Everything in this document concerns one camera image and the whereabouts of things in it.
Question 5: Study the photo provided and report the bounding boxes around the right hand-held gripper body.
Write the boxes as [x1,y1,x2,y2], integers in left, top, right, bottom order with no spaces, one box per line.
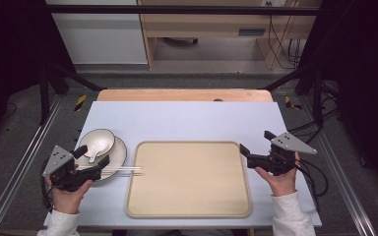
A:
[247,131,319,177]

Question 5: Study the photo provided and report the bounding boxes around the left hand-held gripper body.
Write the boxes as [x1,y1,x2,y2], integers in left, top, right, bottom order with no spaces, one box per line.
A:
[42,145,102,193]

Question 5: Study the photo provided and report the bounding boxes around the white plate with dark rim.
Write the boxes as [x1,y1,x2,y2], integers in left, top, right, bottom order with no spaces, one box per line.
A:
[74,135,128,182]

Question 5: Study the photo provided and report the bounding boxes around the white chopstick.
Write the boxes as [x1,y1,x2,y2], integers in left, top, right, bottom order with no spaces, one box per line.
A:
[78,165,143,171]
[99,169,145,176]

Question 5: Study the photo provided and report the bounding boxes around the beige rectangular tray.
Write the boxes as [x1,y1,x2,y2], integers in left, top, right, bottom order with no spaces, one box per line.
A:
[125,140,253,220]

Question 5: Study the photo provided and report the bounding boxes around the person's right hand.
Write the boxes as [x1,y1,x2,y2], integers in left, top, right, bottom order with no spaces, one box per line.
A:
[254,150,301,198]

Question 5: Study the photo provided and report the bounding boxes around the person's left hand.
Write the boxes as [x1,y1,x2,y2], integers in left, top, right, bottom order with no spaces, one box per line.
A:
[44,163,95,215]

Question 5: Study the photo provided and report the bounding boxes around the white ceramic spoon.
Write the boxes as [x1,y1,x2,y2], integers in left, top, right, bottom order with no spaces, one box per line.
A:
[88,140,111,164]

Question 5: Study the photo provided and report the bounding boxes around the white bowl with dark rim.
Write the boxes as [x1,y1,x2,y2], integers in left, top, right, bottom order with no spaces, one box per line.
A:
[78,128,117,159]

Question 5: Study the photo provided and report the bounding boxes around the yellow black tape strip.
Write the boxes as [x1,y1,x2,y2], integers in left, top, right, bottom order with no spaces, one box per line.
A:
[283,95,303,111]
[74,94,89,113]

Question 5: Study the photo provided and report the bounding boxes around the black metal stand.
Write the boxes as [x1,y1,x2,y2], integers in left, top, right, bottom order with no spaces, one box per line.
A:
[38,62,108,126]
[261,64,327,130]

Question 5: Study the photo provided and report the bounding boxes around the pale blue table board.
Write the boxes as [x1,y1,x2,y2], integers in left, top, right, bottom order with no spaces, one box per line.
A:
[43,100,323,229]

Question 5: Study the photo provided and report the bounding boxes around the wooden table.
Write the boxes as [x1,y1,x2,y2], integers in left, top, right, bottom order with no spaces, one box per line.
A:
[95,88,275,103]

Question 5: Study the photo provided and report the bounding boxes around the black curtain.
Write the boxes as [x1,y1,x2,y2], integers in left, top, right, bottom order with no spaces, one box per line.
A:
[0,0,77,155]
[294,0,378,191]

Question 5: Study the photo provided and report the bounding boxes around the white cabinet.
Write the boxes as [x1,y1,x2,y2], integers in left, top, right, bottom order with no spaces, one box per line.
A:
[44,0,149,66]

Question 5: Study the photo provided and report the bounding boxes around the light wooden desk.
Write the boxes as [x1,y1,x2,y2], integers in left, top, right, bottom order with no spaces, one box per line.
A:
[137,0,323,71]

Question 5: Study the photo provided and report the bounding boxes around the aluminium floor rail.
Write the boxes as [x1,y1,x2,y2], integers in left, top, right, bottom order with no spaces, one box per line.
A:
[0,93,65,236]
[298,94,378,236]

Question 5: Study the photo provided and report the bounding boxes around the black floor cables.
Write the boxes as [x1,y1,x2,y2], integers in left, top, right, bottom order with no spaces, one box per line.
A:
[286,82,346,146]

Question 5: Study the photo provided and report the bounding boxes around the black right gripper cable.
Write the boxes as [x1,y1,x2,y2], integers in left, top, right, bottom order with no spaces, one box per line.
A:
[294,157,330,198]

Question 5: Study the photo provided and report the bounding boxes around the black cables under desk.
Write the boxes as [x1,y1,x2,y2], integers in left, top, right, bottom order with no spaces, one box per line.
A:
[267,14,302,71]

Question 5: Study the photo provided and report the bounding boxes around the black horizontal frame bar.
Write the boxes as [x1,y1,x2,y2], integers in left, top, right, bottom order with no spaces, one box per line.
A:
[44,4,321,17]

